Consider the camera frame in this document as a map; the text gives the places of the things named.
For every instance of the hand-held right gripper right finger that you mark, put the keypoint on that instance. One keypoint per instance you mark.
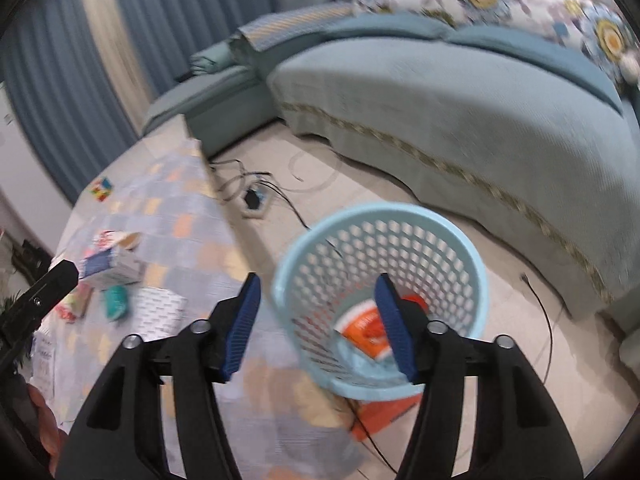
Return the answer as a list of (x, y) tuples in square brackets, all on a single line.
[(395, 325)]

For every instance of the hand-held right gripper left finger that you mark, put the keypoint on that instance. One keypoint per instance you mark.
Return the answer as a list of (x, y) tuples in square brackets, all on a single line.
[(242, 325)]

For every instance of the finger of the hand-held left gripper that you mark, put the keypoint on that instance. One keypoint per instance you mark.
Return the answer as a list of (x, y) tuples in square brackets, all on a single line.
[(47, 290)]

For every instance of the orange snack packet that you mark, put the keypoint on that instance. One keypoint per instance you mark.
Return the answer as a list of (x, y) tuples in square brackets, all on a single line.
[(367, 332)]

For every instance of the light blue plastic basket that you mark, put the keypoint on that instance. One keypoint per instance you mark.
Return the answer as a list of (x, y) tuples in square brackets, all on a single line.
[(425, 240)]

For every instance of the person's left hand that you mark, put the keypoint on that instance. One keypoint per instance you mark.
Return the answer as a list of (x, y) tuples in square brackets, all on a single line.
[(47, 427)]

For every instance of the white paper sheet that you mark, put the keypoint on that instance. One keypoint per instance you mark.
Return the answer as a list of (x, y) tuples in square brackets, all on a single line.
[(44, 365)]

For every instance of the pink yellow packet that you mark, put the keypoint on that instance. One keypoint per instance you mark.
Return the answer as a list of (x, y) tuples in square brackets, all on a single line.
[(75, 305)]

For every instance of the red round lid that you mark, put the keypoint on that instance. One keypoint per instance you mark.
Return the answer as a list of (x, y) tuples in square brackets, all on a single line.
[(417, 302)]

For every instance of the black object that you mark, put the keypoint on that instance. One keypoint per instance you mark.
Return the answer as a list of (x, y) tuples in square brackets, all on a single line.
[(30, 257)]

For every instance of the blue white box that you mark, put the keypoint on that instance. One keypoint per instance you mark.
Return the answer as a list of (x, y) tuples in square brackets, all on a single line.
[(112, 267)]

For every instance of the teal small packet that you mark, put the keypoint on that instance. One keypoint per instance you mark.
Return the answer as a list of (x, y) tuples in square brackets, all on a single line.
[(116, 302)]

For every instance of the white striped packet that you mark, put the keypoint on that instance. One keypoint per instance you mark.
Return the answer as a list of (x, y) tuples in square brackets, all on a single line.
[(160, 312)]

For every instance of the red white carton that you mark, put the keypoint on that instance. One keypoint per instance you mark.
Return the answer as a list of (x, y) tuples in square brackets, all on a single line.
[(115, 240)]

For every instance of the orange flat box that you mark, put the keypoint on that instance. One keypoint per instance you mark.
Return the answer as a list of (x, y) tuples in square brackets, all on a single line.
[(382, 415)]

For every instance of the checked grey orange tablecloth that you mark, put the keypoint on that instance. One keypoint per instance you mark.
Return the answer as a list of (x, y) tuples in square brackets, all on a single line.
[(195, 240)]

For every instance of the colourful puzzle cube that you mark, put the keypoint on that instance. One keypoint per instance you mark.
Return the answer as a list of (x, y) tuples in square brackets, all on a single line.
[(102, 189)]

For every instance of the white power strip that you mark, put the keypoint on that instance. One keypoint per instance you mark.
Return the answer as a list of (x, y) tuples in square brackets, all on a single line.
[(256, 200)]

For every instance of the blue curtain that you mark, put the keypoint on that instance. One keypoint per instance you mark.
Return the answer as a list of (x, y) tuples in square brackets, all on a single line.
[(195, 5), (55, 90)]

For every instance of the teal sofa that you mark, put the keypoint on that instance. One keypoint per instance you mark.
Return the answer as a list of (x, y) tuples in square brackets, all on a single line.
[(450, 125)]

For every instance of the beige sheer curtain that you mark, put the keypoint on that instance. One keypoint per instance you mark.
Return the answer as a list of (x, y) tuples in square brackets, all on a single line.
[(117, 35)]

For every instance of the striped blue yellow throw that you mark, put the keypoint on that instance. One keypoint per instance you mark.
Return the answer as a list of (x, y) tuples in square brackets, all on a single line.
[(290, 22)]

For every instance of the white plush ball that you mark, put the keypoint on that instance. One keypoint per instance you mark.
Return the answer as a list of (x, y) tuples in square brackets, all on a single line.
[(631, 67)]

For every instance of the floral cushion with yellow circles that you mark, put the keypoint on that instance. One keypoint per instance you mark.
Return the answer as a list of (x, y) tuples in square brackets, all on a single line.
[(600, 35)]

